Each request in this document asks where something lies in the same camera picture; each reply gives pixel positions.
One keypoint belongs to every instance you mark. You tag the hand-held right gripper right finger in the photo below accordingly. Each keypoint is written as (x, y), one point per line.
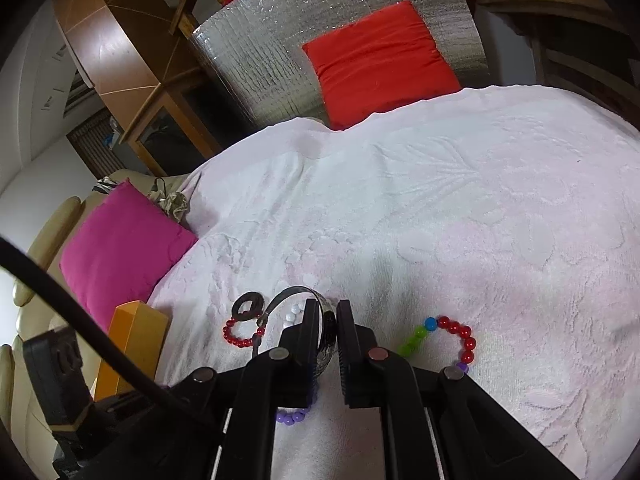
(347, 360)

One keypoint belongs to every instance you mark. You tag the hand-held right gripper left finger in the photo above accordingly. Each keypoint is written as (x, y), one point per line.
(306, 360)

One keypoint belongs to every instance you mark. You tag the silver metal bangle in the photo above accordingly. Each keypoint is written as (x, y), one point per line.
(327, 345)

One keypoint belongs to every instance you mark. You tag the orange tray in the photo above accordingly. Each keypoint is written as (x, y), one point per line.
(130, 345)

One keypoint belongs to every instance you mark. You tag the beige leather sofa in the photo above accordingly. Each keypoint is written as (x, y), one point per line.
(45, 240)

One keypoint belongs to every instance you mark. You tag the pink pillow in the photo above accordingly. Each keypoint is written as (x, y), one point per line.
(120, 255)

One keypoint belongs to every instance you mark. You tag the striped cloth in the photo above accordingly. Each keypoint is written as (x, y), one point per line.
(104, 184)

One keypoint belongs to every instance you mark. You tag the patterned beige cloth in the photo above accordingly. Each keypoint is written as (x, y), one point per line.
(175, 203)

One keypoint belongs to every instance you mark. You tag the red pillow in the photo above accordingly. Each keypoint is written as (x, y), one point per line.
(380, 60)

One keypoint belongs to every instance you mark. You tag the silver foil panel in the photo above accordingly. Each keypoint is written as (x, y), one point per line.
(280, 50)

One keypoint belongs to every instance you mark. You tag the wooden cabinet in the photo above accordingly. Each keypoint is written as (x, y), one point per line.
(110, 35)

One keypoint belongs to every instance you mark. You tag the dark wooden furniture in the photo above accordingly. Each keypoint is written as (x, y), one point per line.
(560, 45)

